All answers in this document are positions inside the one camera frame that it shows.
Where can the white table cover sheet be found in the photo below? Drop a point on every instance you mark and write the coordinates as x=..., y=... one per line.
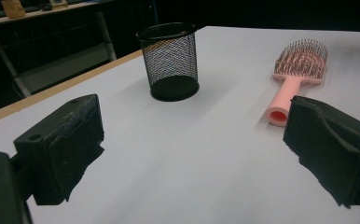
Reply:
x=184, y=155

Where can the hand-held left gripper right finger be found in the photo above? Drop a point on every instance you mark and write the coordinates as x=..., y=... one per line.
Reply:
x=333, y=146

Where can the black mesh pen holder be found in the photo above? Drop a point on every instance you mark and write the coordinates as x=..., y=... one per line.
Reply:
x=173, y=88

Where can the small framed card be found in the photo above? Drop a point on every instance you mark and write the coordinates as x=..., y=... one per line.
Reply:
x=59, y=3

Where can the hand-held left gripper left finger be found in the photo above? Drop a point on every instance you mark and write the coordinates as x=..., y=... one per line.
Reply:
x=60, y=149

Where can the small wooden block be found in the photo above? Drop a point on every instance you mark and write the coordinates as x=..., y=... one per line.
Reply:
x=13, y=8

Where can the white metal frame table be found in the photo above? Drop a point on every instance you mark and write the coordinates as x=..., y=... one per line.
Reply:
x=105, y=34

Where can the pink hairbrush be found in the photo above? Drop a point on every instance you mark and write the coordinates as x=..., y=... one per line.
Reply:
x=288, y=90

